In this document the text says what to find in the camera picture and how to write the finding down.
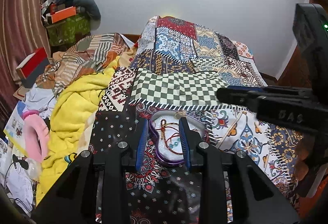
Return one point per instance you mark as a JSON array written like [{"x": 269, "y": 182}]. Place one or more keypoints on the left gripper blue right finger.
[{"x": 189, "y": 141}]

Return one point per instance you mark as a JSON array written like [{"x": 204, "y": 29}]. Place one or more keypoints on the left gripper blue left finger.
[{"x": 141, "y": 135}]

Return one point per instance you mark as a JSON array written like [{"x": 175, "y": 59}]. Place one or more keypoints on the colourful patchwork bedspread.
[{"x": 179, "y": 66}]

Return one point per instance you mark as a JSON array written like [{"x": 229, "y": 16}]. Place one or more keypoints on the yellow blanket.
[{"x": 73, "y": 108}]

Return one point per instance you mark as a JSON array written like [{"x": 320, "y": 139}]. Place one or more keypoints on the striped brown patterned sheet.
[{"x": 91, "y": 54}]

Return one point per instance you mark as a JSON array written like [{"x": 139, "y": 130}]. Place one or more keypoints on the pink fuzzy slipper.
[{"x": 36, "y": 135}]

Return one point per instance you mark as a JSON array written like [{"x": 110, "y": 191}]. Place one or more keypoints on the light blue cloth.
[{"x": 40, "y": 99}]

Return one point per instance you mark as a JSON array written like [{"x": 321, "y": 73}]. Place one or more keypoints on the black clip microphone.
[{"x": 23, "y": 163}]

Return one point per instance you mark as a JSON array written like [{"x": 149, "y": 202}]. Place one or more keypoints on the illustrated paper booklet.
[{"x": 14, "y": 128}]

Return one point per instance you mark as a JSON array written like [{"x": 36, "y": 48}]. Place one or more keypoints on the red and white box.
[{"x": 25, "y": 68}]

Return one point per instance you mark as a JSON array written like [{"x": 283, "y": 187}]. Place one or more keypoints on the green patterned storage box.
[{"x": 69, "y": 30}]

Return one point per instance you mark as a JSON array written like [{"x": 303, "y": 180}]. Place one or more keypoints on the orange box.
[{"x": 63, "y": 14}]

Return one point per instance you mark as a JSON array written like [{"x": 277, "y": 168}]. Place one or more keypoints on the striped maroon curtain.
[{"x": 22, "y": 32}]

